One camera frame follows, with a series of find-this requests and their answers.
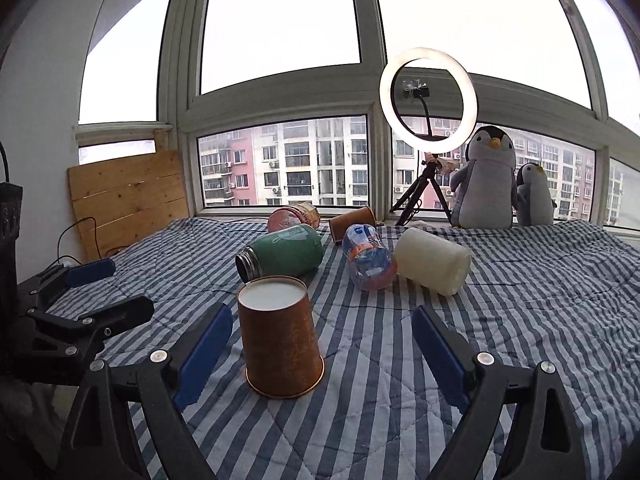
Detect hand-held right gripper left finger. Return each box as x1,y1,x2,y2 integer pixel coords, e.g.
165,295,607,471
52,302,234,480

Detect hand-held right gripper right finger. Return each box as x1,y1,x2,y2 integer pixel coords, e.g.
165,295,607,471
411,304,588,480

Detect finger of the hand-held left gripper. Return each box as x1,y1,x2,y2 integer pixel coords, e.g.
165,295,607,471
25,296,155,358
30,258,117,308

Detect brown paper cup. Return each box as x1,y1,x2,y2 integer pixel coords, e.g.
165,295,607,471
328,205,377,243
236,276,326,400

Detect white frosted plastic cup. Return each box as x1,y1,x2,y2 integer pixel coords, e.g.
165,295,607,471
394,227,472,296

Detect clear blue plastic cup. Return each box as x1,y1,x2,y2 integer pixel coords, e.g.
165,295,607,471
341,223,398,292

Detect green thermos cup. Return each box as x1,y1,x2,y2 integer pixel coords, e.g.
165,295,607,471
235,224,325,281

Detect striped blue white blanket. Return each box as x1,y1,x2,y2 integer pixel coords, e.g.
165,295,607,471
47,216,640,480

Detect wooden board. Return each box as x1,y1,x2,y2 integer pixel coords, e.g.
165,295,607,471
67,129,194,262

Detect black tripod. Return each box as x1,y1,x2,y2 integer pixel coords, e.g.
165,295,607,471
389,152,454,227

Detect red clear plastic jar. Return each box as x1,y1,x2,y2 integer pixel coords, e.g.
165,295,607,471
267,201,321,233

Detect large grey penguin plush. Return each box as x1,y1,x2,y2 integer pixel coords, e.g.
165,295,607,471
448,125,521,230

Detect small grey penguin plush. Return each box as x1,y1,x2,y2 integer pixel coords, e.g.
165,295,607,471
515,162,558,228

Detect apartment buildings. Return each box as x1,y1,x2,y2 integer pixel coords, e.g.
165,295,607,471
197,115,626,226

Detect black phone holder gooseneck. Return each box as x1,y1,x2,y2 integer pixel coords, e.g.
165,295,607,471
401,78,452,155

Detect white ring light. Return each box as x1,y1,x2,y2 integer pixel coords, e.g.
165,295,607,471
379,47,478,144

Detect white window frame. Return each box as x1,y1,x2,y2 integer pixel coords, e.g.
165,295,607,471
72,0,640,233

